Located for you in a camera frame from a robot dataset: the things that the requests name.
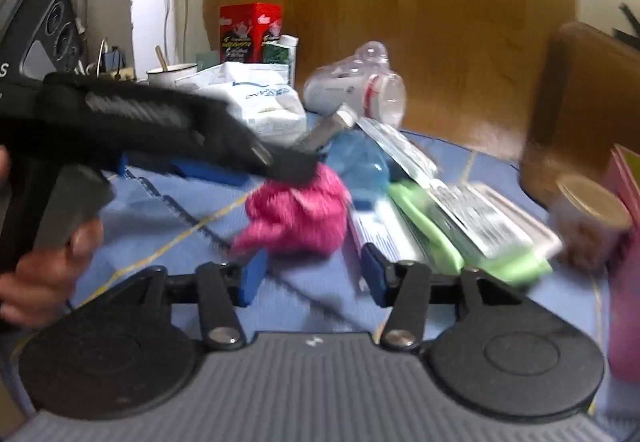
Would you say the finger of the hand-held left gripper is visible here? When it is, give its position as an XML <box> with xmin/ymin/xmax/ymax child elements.
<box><xmin>40</xmin><ymin>73</ymin><xmax>319</xmax><ymax>186</ymax></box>
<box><xmin>116</xmin><ymin>156</ymin><xmax>250</xmax><ymax>187</ymax></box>

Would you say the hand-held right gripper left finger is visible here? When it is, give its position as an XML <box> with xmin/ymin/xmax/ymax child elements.
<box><xmin>107</xmin><ymin>248</ymin><xmax>269</xmax><ymax>351</ymax></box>

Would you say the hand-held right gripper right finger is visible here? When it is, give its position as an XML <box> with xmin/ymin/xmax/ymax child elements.
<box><xmin>361</xmin><ymin>244</ymin><xmax>521</xmax><ymax>352</ymax></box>

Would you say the white blue toothpaste box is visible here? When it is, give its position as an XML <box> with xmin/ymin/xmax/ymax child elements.
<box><xmin>347</xmin><ymin>209</ymin><xmax>426</xmax><ymax>295</ymax></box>

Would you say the pink cloth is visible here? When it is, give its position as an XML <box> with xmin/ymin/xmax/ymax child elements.
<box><xmin>231</xmin><ymin>163</ymin><xmax>353</xmax><ymax>257</ymax></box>

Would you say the green packet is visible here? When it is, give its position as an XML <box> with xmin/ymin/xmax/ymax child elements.
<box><xmin>387</xmin><ymin>182</ymin><xmax>553</xmax><ymax>287</ymax></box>

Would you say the blue plastic pouch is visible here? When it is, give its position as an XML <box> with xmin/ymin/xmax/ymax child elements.
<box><xmin>325</xmin><ymin>129</ymin><xmax>396</xmax><ymax>210</ymax></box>

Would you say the printed packet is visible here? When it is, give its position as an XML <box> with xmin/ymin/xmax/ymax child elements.
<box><xmin>430</xmin><ymin>179</ymin><xmax>563</xmax><ymax>263</ymax></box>

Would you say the pink tin box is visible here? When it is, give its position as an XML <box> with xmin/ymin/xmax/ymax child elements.
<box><xmin>602</xmin><ymin>144</ymin><xmax>640</xmax><ymax>380</ymax></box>

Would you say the person's left hand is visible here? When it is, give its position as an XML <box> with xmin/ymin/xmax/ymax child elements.
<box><xmin>0</xmin><ymin>218</ymin><xmax>106</xmax><ymax>323</ymax></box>

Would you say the white bowl with spoon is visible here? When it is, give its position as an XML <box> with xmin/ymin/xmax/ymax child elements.
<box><xmin>146</xmin><ymin>62</ymin><xmax>200</xmax><ymax>90</ymax></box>

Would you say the white plastic bag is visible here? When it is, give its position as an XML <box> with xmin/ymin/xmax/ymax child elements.
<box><xmin>175</xmin><ymin>62</ymin><xmax>307</xmax><ymax>137</ymax></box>

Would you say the grey foil tube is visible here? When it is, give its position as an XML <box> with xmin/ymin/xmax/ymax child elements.
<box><xmin>295</xmin><ymin>104</ymin><xmax>357</xmax><ymax>150</ymax></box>

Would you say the silver flat packet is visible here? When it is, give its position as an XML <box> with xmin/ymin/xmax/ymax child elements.
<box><xmin>356</xmin><ymin>117</ymin><xmax>441</xmax><ymax>187</ymax></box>

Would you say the red carton box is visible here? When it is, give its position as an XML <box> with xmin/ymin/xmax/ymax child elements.
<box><xmin>219</xmin><ymin>2</ymin><xmax>283</xmax><ymax>65</ymax></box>

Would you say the green white carton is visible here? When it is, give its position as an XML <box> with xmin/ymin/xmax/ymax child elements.
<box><xmin>262</xmin><ymin>34</ymin><xmax>299</xmax><ymax>87</ymax></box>

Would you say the clear plastic bottle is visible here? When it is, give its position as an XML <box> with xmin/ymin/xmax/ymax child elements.
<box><xmin>303</xmin><ymin>40</ymin><xmax>408</xmax><ymax>127</ymax></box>

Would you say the round purple tin can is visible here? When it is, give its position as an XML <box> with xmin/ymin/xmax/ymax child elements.
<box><xmin>549</xmin><ymin>173</ymin><xmax>633</xmax><ymax>270</ymax></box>

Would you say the wooden cabinet panel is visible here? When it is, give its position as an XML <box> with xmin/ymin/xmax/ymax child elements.
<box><xmin>200</xmin><ymin>0</ymin><xmax>578</xmax><ymax>157</ymax></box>

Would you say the brown wooden chair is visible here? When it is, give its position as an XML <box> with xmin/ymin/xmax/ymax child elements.
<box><xmin>520</xmin><ymin>20</ymin><xmax>640</xmax><ymax>207</ymax></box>

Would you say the black star-shaped stand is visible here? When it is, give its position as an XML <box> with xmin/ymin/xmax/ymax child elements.
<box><xmin>617</xmin><ymin>2</ymin><xmax>640</xmax><ymax>42</ymax></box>

